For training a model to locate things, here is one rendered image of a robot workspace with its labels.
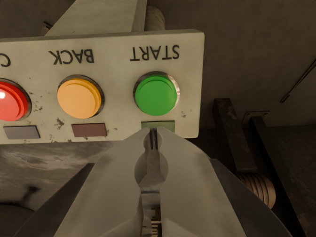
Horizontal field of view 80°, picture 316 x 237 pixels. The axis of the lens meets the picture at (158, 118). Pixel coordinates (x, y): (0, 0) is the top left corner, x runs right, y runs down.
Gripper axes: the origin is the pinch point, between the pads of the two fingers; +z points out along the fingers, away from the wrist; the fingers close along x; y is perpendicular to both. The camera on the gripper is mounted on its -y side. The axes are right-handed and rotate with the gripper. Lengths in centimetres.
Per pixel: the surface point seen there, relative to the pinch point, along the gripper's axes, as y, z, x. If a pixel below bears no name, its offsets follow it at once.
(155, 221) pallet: 198, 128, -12
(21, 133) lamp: 3.8, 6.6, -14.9
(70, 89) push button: -1.3, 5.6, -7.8
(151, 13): -9, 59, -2
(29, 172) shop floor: 102, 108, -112
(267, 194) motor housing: 48, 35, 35
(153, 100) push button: 0.1, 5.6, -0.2
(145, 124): 3.1, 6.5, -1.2
